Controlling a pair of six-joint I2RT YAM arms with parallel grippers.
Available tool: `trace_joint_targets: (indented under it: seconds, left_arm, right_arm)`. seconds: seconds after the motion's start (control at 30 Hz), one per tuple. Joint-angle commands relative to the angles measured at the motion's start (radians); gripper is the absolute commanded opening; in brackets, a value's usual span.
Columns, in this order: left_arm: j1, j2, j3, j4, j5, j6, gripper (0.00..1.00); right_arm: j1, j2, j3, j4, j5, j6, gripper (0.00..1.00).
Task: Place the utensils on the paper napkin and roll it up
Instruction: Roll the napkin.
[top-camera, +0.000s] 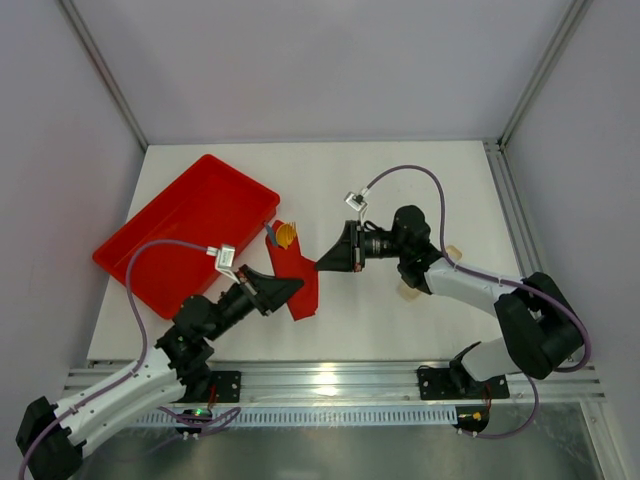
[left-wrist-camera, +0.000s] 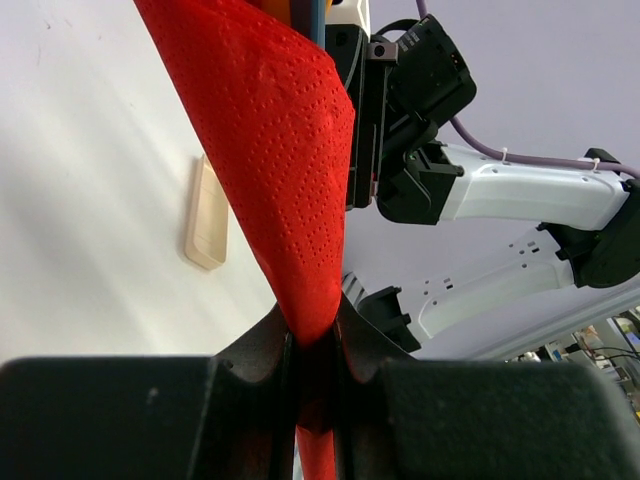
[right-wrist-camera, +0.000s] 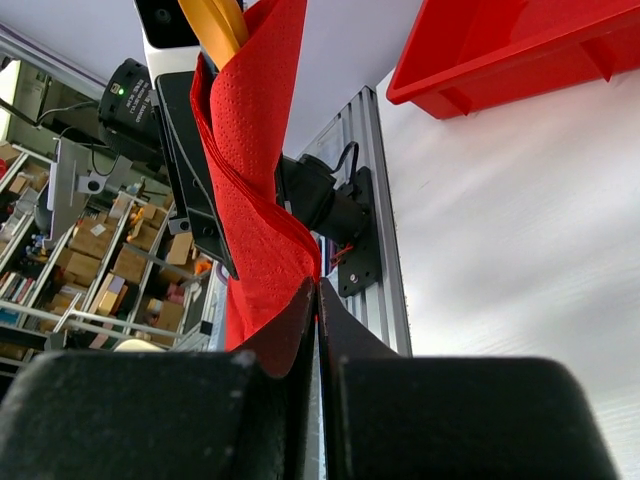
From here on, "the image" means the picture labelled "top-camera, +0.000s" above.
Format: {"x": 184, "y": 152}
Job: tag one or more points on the yellow plastic spoon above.
{"x": 283, "y": 241}

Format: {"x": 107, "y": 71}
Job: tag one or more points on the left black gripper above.
{"x": 254, "y": 289}

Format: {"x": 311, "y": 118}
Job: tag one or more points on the left aluminium frame post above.
{"x": 83, "y": 35}

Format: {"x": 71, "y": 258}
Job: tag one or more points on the aluminium frame post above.
{"x": 83, "y": 35}
{"x": 559, "y": 41}

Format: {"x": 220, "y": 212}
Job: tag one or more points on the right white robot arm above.
{"x": 426, "y": 269}

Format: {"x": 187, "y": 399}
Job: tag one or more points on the slotted white cable duct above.
{"x": 344, "y": 416}

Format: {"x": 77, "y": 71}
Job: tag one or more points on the black mounting plate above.
{"x": 224, "y": 386}
{"x": 435, "y": 382}

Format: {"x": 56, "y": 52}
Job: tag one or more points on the yellow plastic fork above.
{"x": 291, "y": 230}

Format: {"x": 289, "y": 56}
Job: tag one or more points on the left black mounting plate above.
{"x": 224, "y": 386}

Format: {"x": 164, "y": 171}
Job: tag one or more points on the blue plastic knife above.
{"x": 271, "y": 235}

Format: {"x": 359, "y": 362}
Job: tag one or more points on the right aluminium side rail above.
{"x": 520, "y": 225}

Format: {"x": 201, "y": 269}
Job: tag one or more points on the red paper napkin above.
{"x": 290, "y": 263}

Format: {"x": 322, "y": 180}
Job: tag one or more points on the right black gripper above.
{"x": 357, "y": 246}

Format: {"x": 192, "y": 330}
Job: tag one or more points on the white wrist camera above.
{"x": 357, "y": 201}
{"x": 224, "y": 258}

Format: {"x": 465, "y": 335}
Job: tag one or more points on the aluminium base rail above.
{"x": 328, "y": 384}

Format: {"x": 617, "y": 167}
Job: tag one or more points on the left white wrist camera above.
{"x": 224, "y": 258}

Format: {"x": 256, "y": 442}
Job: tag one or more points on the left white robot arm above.
{"x": 54, "y": 438}

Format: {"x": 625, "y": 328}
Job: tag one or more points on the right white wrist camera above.
{"x": 357, "y": 201}

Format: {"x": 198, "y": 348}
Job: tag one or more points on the right aluminium frame post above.
{"x": 559, "y": 41}

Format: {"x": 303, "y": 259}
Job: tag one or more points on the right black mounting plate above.
{"x": 435, "y": 382}

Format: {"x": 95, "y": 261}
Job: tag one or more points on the red plastic tray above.
{"x": 210, "y": 204}

